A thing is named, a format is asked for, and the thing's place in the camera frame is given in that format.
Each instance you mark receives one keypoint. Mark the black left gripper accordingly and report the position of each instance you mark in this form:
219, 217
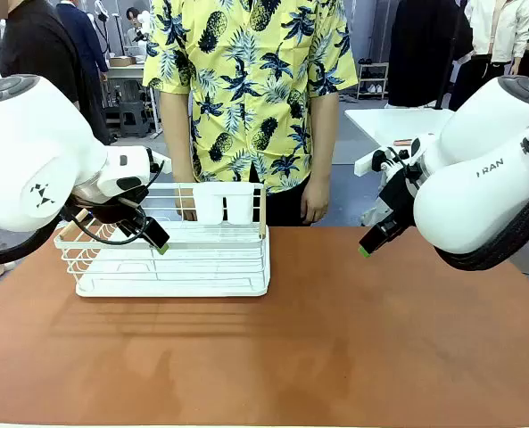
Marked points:
112, 214

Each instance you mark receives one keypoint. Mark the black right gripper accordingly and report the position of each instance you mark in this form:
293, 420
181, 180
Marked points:
400, 196

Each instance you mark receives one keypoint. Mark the white plastic cutlery cup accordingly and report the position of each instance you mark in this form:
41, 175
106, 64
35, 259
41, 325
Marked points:
240, 205
208, 205

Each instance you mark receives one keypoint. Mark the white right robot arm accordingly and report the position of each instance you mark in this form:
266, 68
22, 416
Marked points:
473, 178

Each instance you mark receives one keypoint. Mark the person's right forearm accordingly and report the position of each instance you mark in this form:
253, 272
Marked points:
175, 134

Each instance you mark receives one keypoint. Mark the person's left forearm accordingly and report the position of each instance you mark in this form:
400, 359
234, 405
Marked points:
322, 134

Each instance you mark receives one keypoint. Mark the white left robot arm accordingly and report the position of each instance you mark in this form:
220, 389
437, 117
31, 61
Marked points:
32, 147

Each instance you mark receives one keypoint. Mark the person's right hand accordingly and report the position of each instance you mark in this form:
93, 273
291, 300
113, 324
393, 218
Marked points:
184, 200

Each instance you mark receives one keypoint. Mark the person's left hand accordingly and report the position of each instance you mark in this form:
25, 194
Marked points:
315, 200

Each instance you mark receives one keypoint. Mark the white plastic bag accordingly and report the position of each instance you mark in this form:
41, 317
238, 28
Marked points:
373, 214

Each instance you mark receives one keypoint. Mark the black trousers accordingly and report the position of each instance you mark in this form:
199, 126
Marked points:
286, 209

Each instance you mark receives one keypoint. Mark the white side table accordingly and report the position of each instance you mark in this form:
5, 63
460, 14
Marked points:
398, 122

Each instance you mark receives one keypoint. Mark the grey plastic step stool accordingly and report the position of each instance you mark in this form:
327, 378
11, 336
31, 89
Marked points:
132, 107

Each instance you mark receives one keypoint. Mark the white shoe rack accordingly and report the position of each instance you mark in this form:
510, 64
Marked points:
372, 80

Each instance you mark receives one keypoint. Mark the person in pineapple shirt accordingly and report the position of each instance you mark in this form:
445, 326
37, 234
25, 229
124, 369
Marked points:
246, 89

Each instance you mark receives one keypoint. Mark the black stand pole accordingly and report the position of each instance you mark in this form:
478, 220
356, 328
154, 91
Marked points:
448, 76

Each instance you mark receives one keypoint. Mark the brown cardboard box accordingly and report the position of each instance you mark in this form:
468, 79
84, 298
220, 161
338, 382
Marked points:
122, 61

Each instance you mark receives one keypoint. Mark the bystander in black coat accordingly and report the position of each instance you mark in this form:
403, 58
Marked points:
420, 49

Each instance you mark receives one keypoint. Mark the black-haired person at desk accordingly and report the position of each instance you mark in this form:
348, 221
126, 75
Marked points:
135, 27

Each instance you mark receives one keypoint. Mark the bystander in navy jacket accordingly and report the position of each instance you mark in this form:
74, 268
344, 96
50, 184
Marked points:
85, 35

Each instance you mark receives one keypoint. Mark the bystander in black shirt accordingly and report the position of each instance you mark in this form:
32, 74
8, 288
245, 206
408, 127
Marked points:
36, 44

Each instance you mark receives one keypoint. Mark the bystander in white jacket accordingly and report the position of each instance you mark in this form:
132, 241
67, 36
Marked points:
496, 35

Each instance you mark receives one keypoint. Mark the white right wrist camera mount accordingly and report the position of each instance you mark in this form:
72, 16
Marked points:
366, 164

